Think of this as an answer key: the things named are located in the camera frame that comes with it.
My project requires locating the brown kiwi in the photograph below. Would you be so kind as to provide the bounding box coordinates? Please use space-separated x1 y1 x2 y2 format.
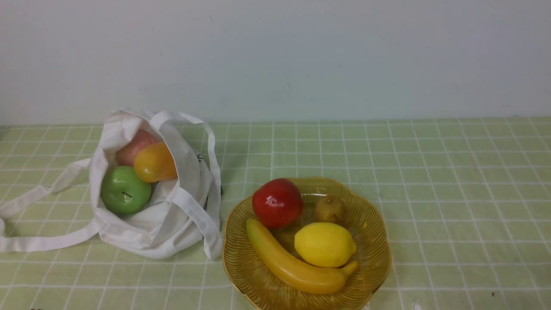
314 195 347 224

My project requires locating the green apple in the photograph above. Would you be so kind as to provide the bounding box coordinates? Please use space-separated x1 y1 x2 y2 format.
100 166 152 215

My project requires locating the pink red apple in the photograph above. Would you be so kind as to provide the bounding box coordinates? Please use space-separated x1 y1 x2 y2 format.
115 129 159 167

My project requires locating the yellow lemon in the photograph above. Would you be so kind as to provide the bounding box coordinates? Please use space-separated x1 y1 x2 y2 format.
294 222 357 268

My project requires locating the white cloth tote bag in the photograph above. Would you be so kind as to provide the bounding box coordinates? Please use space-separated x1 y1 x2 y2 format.
0 108 223 259

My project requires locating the orange yellow mango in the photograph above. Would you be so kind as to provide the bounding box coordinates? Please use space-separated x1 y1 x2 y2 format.
133 143 178 183

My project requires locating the green checkered tablecloth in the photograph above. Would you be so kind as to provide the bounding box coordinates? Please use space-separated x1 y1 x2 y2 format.
0 118 551 310

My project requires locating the yellow banana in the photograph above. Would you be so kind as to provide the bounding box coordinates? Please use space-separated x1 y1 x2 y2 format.
246 218 359 295

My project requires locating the amber ribbed fruit bowl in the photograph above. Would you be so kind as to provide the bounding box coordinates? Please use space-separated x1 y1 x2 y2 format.
222 178 392 310

